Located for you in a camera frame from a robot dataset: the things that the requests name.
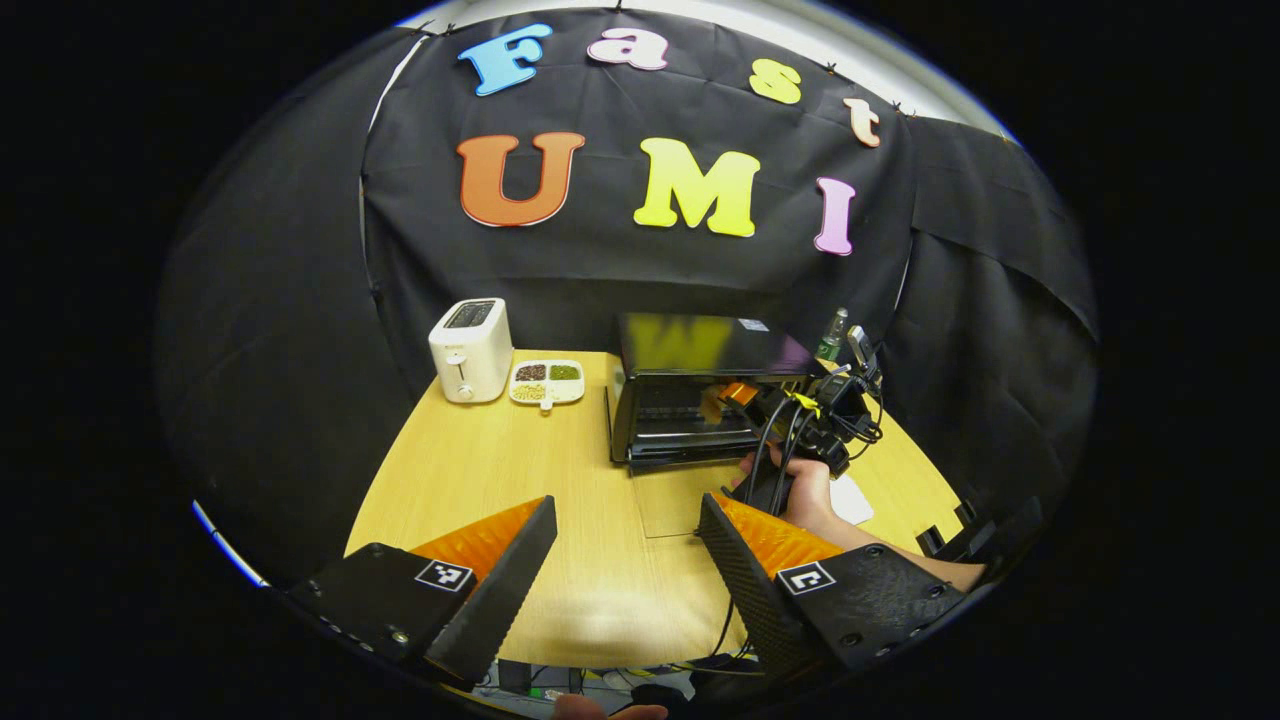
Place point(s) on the white plate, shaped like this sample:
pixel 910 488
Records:
pixel 855 500

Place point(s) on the black rounded object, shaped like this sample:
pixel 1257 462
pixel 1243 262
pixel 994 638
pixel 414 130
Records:
pixel 658 697

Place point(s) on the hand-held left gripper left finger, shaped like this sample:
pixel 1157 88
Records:
pixel 495 600

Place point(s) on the black backdrop cloth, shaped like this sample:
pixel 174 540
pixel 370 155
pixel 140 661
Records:
pixel 260 300

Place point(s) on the white divided snack dish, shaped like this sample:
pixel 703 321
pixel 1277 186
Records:
pixel 547 383

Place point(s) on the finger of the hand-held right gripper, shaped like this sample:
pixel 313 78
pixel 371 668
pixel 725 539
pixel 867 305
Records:
pixel 740 393

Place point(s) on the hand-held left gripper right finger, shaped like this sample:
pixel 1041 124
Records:
pixel 755 600

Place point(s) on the black electric oven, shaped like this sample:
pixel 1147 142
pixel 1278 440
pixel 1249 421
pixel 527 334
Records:
pixel 700 345

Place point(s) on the white toaster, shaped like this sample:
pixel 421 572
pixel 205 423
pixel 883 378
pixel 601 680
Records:
pixel 470 350

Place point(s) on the clear plastic water bottle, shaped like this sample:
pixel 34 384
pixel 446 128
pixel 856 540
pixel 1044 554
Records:
pixel 830 340

